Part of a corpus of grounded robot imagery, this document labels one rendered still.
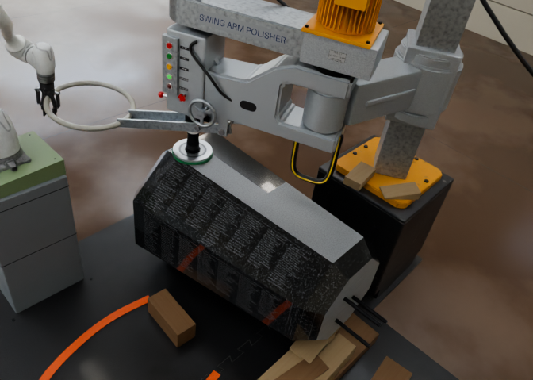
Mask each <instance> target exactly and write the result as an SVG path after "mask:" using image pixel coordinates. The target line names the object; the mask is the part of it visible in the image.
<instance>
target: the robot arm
mask: <svg viewBox="0 0 533 380"><path fill-rule="evenodd" d="M0 31H1V34H2V37H3V38H4V40H5V41H6V43H5V47H6V51H7V52H8V53H9V54H10V55H11V56H13V57H15V58H16V59H19V60H20V61H22V62H25V63H28V64H30V65H31V66H32V67H33V68H34V69H36V76H37V80H38V82H39V84H40V87H36V88H35V89H34V90H35V91H36V103H37V104H40V106H41V110H43V116H44V117H45V115H46V113H45V111H44V99H45V97H46V96H49V98H50V99H51V102H52V105H53V108H52V112H53V113H54V114H55V115H56V113H57V112H58V110H57V109H58V108H59V107H60V98H59V95H60V92H57V91H56V90H55V85H54V81H55V80H56V79H55V67H56V60H55V55H54V52H53V50H52V47H51V45H50V44H48V43H44V42H39V43H36V44H35V45H34V44H33V43H32V42H30V41H29V40H27V39H25V38H24V37H23V36H21V35H15V34H14V33H13V22H12V21H11V19H10V17H9V16H8V14H7V13H6V12H5V10H4V9H3V8H2V6H1V4H0ZM40 91H41V92H42V98H41V100H40ZM54 93H55V94H56V99H55V98H54ZM31 161H32V160H31V158H30V157H28V156H27V155H26V154H25V152H24V151H23V150H22V149H21V145H20V144H19V139H18V136H17V132H16V129H15V128H14V125H13V122H12V121H11V119H10V117H9V116H8V115H7V113H6V112H4V111H3V110H2V109H0V172H2V171H5V170H8V169H10V170H11V171H16V170H17V166H19V165H22V164H24V163H30V162H31Z"/></svg>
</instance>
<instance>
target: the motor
mask: <svg viewBox="0 0 533 380"><path fill-rule="evenodd" d="M381 4H382V0H319V4H318V9H317V13H316V14H315V15H314V16H313V17H312V18H311V19H310V20H309V21H308V22H307V23H306V24H305V25H304V26H303V27H302V28H301V31H302V32H306V33H311V34H314V35H317V36H322V37H326V38H328V39H332V40H337V41H340V42H344V43H347V44H352V45H355V46H358V47H361V48H366V49H371V47H372V46H373V44H374V42H375V41H376V39H377V37H378V35H379V33H380V32H381V30H382V28H383V26H384V24H382V22H381V21H379V22H377V19H378V14H379V10H380V8H381Z"/></svg>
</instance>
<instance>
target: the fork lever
mask: <svg viewBox="0 0 533 380"><path fill-rule="evenodd" d="M128 111H129V112H130V113H131V114H132V118H131V119H125V118H118V119H117V121H119V122H120V123H121V126H119V127H123V128H136V129H160V130H173V131H186V132H210V133H219V134H220V135H221V136H223V135H224V130H222V129H221V130H219V131H218V124H214V125H213V126H211V127H208V128H202V127H200V126H198V125H196V124H194V123H193V122H184V121H185V114H182V113H178V112H173V111H156V110H138V109H129V110H128ZM207 116H209V117H210V120H209V122H211V121H212V119H213V115H212V114H209V113H208V114H207ZM232 124H239V123H236V122H234V121H230V120H228V134H232V128H231V125H232Z"/></svg>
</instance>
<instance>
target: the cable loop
mask: <svg viewBox="0 0 533 380"><path fill-rule="evenodd" d="M342 143H343V135H342V134H341V136H340V138H339V143H338V145H337V147H336V149H335V151H334V152H333V154H332V160H331V162H330V166H329V168H328V172H327V174H326V176H325V177H324V178H313V177H309V176H308V175H304V174H302V173H301V172H300V171H299V170H298V169H297V166H296V162H297V152H298V148H299V143H298V142H295V141H294V142H293V148H292V153H291V160H290V167H291V171H292V172H293V174H294V175H295V176H296V177H298V178H299V179H301V180H304V181H306V182H310V183H313V184H317V185H323V184H325V183H327V182H329V181H330V179H331V178H332V176H333V173H334V170H335V168H336V164H337V160H338V157H339V152H340V149H341V145H342Z"/></svg>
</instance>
